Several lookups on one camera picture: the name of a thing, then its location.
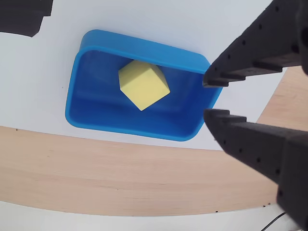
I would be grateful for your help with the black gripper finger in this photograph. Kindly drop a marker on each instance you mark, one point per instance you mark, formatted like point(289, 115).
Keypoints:
point(264, 41)
point(255, 142)

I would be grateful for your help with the yellow cube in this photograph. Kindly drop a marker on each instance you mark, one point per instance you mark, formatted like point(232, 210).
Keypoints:
point(143, 84)

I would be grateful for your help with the blue rectangular bin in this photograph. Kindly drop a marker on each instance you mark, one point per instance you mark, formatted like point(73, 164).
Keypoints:
point(108, 115)

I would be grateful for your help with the white rectangular board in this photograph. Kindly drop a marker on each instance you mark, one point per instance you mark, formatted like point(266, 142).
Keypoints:
point(36, 84)

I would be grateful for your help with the black tape patch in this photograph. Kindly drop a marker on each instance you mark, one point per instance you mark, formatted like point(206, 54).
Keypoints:
point(19, 16)

